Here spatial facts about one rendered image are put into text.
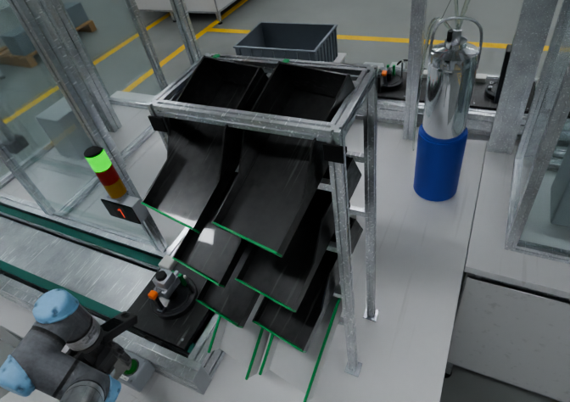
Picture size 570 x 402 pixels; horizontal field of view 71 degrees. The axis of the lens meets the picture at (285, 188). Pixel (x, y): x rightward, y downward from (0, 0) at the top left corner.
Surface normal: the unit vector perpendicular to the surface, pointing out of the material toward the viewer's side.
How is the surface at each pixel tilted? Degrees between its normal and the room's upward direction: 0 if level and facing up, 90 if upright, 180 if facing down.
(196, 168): 25
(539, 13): 90
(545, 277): 0
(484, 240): 0
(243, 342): 45
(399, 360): 0
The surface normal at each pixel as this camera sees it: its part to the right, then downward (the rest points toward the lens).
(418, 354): -0.15, -0.72
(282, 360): -0.51, -0.07
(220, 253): -0.37, -0.39
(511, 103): -0.42, 0.67
